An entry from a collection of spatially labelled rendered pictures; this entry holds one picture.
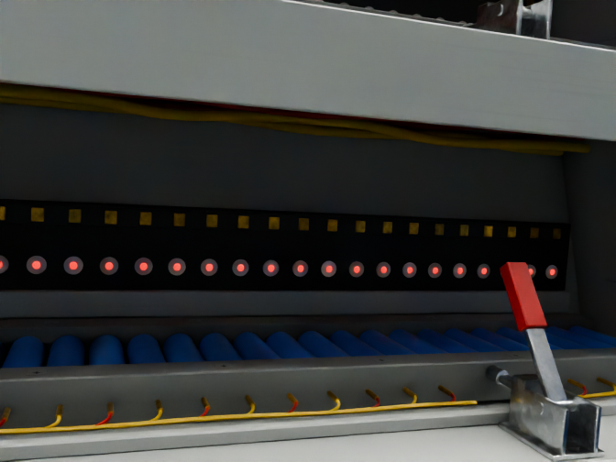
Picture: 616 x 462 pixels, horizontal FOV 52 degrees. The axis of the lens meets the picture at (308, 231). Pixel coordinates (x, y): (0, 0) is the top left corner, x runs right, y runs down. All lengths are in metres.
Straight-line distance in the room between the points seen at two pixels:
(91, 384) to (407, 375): 0.15
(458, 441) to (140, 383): 0.15
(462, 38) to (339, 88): 0.07
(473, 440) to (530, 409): 0.03
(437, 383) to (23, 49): 0.25
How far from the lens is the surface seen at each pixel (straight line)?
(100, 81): 0.27
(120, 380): 0.30
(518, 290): 0.33
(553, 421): 0.31
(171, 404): 0.30
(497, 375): 0.35
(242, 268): 0.42
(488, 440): 0.32
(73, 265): 0.41
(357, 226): 0.44
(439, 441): 0.31
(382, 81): 0.29
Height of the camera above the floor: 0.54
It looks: 11 degrees up
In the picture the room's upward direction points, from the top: 2 degrees counter-clockwise
